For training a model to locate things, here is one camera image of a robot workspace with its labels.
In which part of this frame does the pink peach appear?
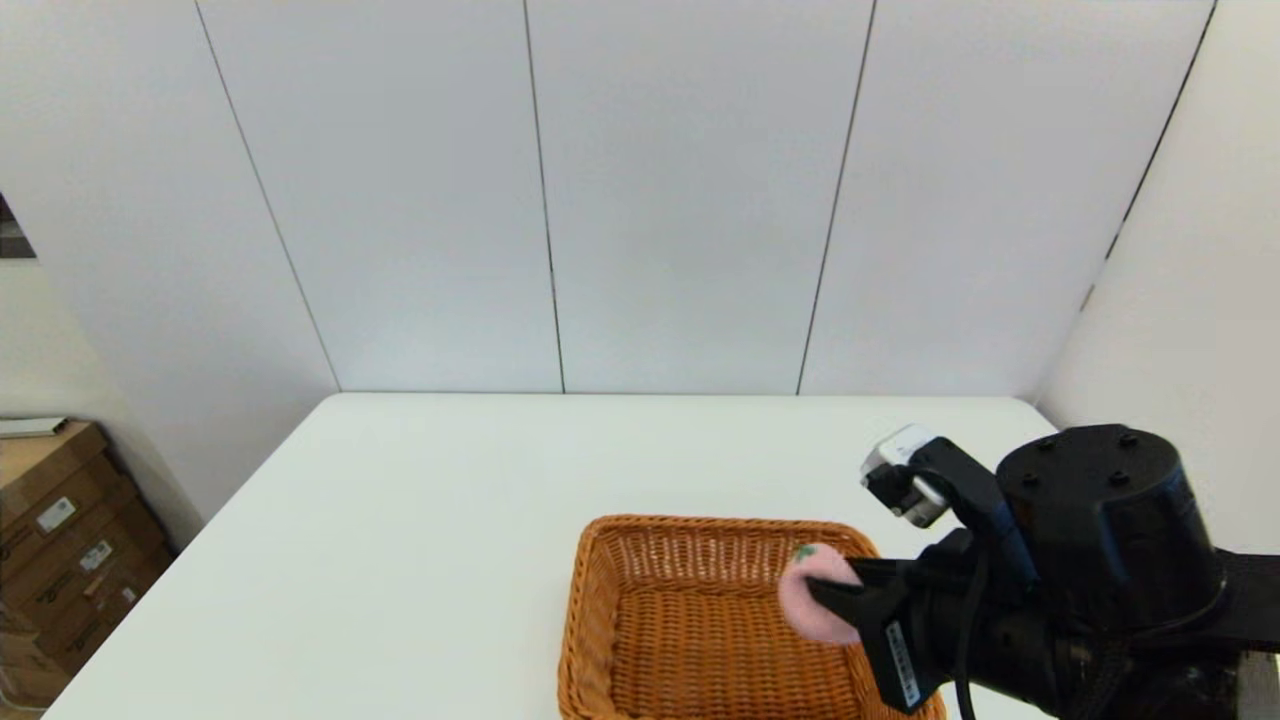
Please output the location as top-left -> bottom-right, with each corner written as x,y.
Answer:
777,543 -> 867,647

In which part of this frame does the orange wicker basket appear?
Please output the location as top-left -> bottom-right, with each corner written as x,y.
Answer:
556,514 -> 949,720

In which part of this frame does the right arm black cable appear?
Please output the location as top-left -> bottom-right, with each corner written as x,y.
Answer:
952,560 -> 991,720

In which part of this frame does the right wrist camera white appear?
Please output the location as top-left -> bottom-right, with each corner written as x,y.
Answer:
860,423 -> 953,530

